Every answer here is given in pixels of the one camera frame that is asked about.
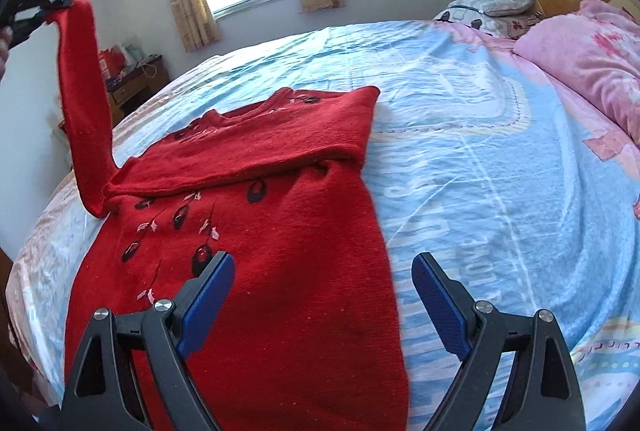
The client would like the blue printed bed sheet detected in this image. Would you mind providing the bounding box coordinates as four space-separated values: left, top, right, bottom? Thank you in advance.
7 18 640 431

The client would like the grey floral pillow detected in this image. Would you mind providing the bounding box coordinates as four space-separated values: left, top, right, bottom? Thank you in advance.
472 0 536 17

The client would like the red knit sweater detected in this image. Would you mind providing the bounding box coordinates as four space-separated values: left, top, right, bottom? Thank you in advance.
56 0 412 431

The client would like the pink pillow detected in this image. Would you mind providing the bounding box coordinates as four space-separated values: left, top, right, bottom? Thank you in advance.
515 0 640 144

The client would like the dark floral pillow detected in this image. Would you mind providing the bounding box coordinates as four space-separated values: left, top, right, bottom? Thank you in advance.
492 12 547 40

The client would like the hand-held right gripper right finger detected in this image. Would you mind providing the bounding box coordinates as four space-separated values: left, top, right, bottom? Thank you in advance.
410 252 588 431

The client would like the white cartoon pillow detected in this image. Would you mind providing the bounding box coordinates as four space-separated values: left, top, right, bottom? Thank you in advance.
432 6 501 34

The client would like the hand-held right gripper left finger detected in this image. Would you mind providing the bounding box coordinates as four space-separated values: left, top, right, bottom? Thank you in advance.
60 251 236 431

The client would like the white plastic bag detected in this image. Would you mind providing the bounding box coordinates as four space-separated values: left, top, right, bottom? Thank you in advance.
119 42 145 69

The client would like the wooden nightstand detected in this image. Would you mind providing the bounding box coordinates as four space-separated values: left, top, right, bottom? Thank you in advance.
102 54 171 128

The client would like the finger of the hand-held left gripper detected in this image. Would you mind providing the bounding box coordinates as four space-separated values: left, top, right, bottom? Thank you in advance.
42 0 76 24

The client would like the red bag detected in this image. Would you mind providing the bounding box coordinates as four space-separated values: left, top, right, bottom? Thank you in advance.
99 47 123 79

